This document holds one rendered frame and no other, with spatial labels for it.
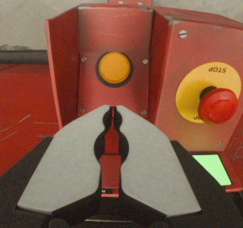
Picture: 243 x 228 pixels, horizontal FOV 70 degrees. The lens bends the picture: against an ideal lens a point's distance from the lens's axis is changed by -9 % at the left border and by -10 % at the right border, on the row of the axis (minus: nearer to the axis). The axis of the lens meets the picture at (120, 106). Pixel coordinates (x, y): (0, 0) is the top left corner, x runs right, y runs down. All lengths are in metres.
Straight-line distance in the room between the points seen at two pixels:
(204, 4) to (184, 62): 0.85
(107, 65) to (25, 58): 0.85
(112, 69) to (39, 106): 0.35
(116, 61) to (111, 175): 0.13
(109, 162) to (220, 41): 0.17
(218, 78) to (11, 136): 0.42
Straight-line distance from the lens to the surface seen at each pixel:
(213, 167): 0.25
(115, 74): 0.23
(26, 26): 1.06
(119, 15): 0.24
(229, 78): 0.21
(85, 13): 0.24
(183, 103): 0.20
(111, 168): 0.22
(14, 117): 0.54
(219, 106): 0.18
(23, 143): 0.45
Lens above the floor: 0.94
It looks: 56 degrees down
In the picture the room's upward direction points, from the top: 179 degrees clockwise
